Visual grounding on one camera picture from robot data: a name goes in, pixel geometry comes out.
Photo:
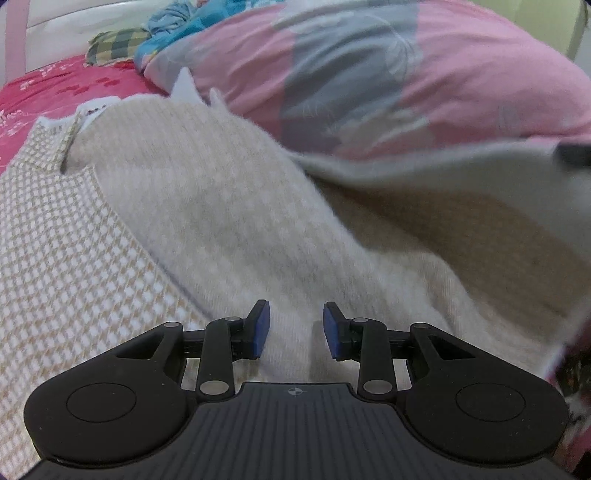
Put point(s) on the beige houndstooth knit garment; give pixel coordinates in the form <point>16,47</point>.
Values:
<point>130,213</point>

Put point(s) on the blue patterned cloth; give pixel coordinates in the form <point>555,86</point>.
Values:
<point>182,18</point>

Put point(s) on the red floral bed sheet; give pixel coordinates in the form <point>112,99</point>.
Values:
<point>56,90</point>

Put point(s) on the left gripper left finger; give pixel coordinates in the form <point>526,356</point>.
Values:
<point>224,341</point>

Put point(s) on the pink white headboard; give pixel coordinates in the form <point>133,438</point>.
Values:
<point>37,33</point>

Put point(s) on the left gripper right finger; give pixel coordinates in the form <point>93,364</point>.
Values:
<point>365,341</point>

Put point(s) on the green checkered pillow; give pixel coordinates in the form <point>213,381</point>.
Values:
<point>114,46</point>

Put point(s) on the pink grey floral quilt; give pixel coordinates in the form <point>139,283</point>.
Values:
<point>366,79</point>

